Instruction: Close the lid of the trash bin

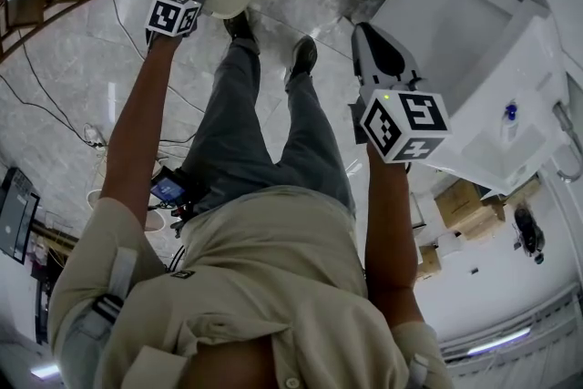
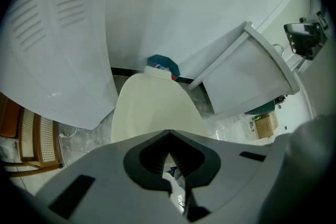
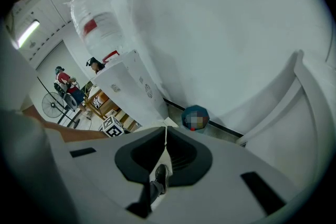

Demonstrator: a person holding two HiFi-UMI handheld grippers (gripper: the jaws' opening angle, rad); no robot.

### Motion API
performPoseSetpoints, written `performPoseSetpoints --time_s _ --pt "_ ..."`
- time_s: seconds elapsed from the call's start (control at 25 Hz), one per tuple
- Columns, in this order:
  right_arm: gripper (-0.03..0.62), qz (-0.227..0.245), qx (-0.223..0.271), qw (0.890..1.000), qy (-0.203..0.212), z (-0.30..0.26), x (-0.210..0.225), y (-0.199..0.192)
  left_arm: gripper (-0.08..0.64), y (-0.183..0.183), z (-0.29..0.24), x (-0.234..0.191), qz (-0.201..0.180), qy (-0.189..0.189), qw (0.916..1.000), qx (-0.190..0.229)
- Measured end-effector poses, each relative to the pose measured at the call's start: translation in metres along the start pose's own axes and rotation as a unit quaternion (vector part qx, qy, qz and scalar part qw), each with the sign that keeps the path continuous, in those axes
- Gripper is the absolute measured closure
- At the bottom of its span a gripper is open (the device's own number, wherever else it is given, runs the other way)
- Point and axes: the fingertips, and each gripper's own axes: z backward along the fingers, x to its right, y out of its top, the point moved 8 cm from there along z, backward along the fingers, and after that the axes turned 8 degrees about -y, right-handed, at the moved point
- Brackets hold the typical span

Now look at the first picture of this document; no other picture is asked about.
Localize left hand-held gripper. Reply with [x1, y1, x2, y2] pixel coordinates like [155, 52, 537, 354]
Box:
[144, 0, 210, 37]

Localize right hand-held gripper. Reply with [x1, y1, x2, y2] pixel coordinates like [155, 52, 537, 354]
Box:
[350, 22, 453, 164]

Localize person's right forearm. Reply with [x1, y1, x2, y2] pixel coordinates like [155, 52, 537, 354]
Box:
[362, 145, 421, 330]

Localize person's left forearm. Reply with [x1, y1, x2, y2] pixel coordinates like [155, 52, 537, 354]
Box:
[98, 31, 189, 218]

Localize person's left shoe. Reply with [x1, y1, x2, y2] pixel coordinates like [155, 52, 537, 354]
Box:
[222, 11, 259, 46]

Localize person's shoe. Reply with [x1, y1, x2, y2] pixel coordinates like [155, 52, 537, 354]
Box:
[222, 11, 259, 46]
[285, 36, 319, 82]

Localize white vanity cabinet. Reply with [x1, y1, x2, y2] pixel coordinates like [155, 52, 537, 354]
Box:
[371, 0, 571, 198]

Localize cardboard box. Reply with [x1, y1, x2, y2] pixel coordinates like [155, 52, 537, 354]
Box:
[432, 177, 507, 241]

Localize small blue bottle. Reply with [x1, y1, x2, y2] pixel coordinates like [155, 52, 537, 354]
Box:
[500, 103, 523, 143]

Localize person's right shoe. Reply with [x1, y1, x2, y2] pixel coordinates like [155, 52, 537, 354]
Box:
[285, 36, 319, 82]

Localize wooden shoe rack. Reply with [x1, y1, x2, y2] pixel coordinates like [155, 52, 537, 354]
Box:
[0, 0, 113, 61]

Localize person's grey trousers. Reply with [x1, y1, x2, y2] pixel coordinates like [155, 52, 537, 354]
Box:
[181, 38, 357, 216]

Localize white power strip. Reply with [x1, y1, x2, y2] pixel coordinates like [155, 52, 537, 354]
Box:
[83, 124, 108, 148]

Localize chrome faucet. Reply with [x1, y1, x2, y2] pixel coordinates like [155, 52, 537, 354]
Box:
[552, 102, 583, 184]

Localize black waist-worn screen device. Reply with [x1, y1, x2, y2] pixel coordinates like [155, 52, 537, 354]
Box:
[149, 167, 211, 220]

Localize person's beige shirt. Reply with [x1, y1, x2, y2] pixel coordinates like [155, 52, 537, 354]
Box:
[47, 184, 453, 389]

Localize black monitor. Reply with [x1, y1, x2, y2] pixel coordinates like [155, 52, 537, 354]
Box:
[0, 167, 42, 265]

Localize grey right shoulder strap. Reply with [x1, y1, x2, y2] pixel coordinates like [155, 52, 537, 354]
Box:
[408, 353, 434, 389]

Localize grey shoulder strap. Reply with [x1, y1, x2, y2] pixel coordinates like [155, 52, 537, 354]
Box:
[408, 353, 434, 389]
[63, 248, 138, 361]

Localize grey left shoulder strap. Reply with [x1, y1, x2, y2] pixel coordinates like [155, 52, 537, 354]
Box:
[63, 248, 138, 361]

